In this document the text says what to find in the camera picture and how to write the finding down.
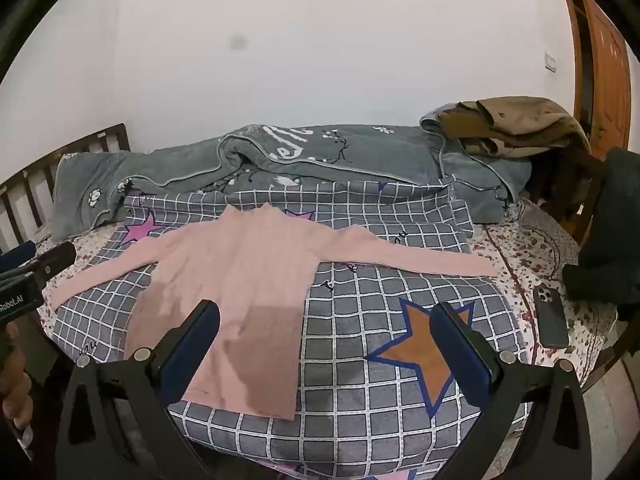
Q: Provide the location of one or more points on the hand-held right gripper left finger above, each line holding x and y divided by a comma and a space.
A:
196, 345

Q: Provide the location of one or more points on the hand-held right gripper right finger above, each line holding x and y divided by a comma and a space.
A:
460, 355

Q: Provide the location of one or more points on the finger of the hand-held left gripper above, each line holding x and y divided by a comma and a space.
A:
56, 260
19, 254

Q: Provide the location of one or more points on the pink ribbed sweater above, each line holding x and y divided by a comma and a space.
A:
240, 280

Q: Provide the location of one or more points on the person's left hand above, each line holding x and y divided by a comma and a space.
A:
15, 390

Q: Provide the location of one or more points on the smartphone in dark case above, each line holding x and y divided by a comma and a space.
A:
550, 317

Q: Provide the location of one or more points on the floral bed sheet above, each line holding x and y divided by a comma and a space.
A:
515, 260

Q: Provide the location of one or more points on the grey checked star quilt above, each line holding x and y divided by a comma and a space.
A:
350, 360

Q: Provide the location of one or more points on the dark wooden headboard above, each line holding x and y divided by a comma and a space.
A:
112, 137

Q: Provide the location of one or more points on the dark cloth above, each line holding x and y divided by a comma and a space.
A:
612, 240

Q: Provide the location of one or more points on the dark wooden chair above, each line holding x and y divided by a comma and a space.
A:
570, 190

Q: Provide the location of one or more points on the grey fleece blanket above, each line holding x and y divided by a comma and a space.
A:
400, 155

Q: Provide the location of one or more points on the brown jacket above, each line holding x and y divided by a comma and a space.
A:
515, 125

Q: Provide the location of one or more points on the orange wooden door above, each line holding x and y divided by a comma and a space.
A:
607, 75

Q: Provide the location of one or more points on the white wall switch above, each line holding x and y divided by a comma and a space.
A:
550, 61

